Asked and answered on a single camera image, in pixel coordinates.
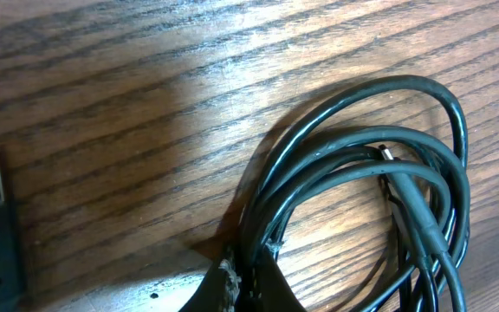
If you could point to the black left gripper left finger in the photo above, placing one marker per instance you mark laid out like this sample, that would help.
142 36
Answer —
219 290

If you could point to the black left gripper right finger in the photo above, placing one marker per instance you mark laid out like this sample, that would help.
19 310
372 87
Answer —
270 290

